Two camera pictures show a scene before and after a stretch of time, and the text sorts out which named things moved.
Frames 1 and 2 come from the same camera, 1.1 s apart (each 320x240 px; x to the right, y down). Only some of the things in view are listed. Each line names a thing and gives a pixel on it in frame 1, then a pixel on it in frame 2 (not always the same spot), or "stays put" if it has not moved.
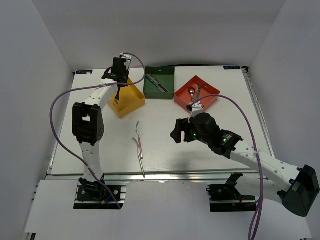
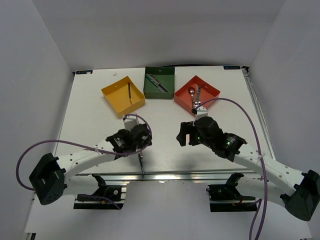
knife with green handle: [154, 82] stays put
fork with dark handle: [116, 99] to [129, 92]
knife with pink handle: [157, 81] stays put
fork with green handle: [140, 158] stays put
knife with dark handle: [159, 84] stays put
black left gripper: [127, 73] to [144, 142]
